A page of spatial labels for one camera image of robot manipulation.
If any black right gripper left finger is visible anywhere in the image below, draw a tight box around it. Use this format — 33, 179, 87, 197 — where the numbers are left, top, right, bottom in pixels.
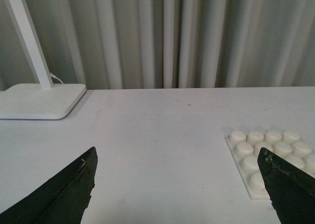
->
0, 147, 98, 224

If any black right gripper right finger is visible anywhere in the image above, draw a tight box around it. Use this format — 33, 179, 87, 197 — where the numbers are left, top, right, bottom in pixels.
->
257, 147, 315, 224

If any white desk lamp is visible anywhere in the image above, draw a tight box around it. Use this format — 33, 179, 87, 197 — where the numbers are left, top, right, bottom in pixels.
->
0, 0, 86, 120

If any grey pleated curtain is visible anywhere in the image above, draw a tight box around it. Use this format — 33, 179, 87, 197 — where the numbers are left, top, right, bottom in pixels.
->
0, 0, 315, 90

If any white studded base plate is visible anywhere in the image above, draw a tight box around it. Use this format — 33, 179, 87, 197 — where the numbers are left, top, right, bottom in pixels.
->
225, 129, 315, 200

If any white lamp cable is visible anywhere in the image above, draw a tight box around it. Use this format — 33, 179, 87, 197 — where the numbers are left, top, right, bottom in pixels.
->
50, 72, 64, 85

